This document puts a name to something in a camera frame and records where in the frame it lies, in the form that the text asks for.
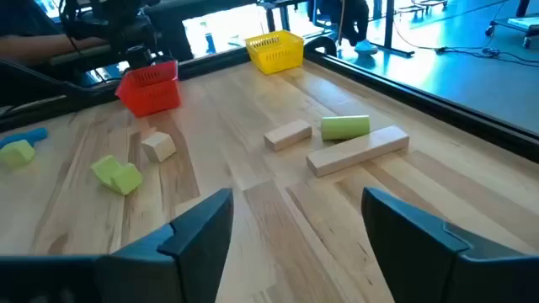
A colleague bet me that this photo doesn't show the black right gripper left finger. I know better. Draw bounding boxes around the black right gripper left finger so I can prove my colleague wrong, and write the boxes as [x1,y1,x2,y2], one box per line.
[0,188,235,303]

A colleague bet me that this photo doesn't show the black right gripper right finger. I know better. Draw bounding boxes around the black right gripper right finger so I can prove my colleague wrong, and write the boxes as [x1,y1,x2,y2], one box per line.
[360,187,539,303]

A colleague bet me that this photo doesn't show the wooden cube block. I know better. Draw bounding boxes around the wooden cube block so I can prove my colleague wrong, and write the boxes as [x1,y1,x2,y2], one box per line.
[141,131,177,163]

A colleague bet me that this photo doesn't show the green arch block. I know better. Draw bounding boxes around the green arch block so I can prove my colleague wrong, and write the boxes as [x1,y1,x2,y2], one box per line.
[90,155,144,196]

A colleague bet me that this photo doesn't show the green cylinder block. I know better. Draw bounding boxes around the green cylinder block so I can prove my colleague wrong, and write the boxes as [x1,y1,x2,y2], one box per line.
[320,114,371,141]

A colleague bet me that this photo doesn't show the blue cylinder block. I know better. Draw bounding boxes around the blue cylinder block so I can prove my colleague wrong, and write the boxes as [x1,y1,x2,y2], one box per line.
[0,127,49,149]

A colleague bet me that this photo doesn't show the green rectangular block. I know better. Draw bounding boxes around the green rectangular block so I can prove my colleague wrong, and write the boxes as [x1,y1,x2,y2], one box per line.
[0,139,36,168]

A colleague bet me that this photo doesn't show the person's forearm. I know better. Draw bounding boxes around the person's forearm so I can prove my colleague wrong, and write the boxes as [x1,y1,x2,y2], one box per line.
[0,35,109,64]

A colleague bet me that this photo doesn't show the short wooden block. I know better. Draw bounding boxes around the short wooden block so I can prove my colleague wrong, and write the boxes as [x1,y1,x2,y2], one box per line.
[264,119,313,152]

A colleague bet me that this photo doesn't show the red plastic basket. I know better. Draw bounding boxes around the red plastic basket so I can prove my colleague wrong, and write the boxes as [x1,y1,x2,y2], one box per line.
[115,60,182,118]

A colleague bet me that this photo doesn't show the yellow plastic basket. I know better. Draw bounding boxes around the yellow plastic basket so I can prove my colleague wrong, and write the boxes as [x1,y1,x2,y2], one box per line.
[244,29,305,76]

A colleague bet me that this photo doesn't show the black desk leg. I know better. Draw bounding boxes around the black desk leg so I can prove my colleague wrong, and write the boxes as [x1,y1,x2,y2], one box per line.
[372,0,416,58]

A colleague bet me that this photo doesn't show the person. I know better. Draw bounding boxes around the person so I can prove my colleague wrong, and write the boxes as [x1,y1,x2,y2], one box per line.
[309,0,380,56]

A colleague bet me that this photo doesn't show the wheeled cart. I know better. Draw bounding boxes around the wheeled cart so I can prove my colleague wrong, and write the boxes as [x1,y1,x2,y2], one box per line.
[483,14,539,50]

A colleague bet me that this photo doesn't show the black table frame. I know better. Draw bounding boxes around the black table frame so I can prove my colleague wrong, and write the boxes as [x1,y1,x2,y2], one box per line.
[0,35,539,165]

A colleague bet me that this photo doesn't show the black floor cable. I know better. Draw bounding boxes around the black floor cable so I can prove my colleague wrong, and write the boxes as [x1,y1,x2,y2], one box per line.
[393,20,539,68]

